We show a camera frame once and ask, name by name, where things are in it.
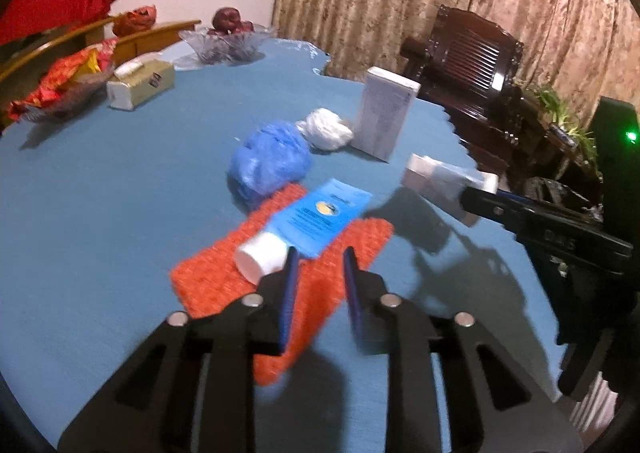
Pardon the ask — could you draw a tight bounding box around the glass fruit bowl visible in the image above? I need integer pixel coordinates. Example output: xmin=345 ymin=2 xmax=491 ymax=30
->
xmin=177 ymin=24 xmax=277 ymax=66

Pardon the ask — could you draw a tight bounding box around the dark wooden side table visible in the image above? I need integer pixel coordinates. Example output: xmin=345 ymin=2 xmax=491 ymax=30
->
xmin=492 ymin=98 xmax=606 ymax=214

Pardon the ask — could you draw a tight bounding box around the red foam net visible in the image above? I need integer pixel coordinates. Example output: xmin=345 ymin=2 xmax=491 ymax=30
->
xmin=169 ymin=183 xmax=396 ymax=388

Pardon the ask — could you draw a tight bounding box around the potted green plant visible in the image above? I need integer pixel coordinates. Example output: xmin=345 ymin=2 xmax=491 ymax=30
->
xmin=525 ymin=83 xmax=598 ymax=158

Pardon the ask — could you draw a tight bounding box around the glass candy dish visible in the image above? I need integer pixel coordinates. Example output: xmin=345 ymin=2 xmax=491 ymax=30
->
xmin=20 ymin=68 xmax=116 ymax=126

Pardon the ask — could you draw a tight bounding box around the white light-blue carton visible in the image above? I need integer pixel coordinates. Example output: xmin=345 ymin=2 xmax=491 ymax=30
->
xmin=401 ymin=153 xmax=501 ymax=228

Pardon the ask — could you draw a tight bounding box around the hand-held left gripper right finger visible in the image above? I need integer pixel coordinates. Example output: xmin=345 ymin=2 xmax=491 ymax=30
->
xmin=342 ymin=247 xmax=586 ymax=453

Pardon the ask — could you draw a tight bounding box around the wooden chair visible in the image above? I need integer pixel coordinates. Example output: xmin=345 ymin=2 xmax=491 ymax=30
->
xmin=0 ymin=15 xmax=202 ymax=131

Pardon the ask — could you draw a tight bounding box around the red ornament basket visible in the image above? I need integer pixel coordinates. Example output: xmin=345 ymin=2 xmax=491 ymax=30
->
xmin=111 ymin=5 xmax=157 ymax=37

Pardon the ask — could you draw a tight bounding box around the white blue medicine box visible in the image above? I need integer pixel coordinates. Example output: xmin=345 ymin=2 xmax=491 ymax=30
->
xmin=350 ymin=66 xmax=422 ymax=162

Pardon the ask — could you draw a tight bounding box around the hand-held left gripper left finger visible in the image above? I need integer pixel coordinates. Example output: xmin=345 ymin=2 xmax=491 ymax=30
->
xmin=57 ymin=247 xmax=301 ymax=453

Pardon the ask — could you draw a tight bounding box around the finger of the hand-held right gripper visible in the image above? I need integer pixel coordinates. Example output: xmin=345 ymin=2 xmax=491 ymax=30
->
xmin=460 ymin=185 xmax=532 ymax=237
xmin=496 ymin=189 xmax=531 ymax=207

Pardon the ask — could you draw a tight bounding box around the white bag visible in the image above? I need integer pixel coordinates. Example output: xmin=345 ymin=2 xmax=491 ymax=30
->
xmin=296 ymin=108 xmax=355 ymax=152

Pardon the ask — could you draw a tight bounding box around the dark wooden armchair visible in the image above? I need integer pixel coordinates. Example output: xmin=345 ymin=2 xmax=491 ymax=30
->
xmin=399 ymin=4 xmax=556 ymax=174

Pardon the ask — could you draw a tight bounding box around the person's white striped clothing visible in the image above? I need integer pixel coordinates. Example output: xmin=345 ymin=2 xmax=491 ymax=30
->
xmin=565 ymin=373 xmax=621 ymax=434

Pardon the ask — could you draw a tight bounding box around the blue plastic bag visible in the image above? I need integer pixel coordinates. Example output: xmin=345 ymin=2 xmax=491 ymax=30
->
xmin=227 ymin=120 xmax=313 ymax=208

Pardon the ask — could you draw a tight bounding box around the white gold tissue box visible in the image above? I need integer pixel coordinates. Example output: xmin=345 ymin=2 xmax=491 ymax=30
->
xmin=106 ymin=58 xmax=177 ymax=111

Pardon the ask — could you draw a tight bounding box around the blue tube with white cap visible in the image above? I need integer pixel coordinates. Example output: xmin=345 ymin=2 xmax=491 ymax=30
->
xmin=235 ymin=178 xmax=373 ymax=284

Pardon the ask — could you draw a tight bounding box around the bowl of red snacks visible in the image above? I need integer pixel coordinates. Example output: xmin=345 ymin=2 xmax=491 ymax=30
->
xmin=7 ymin=39 xmax=118 ymax=121

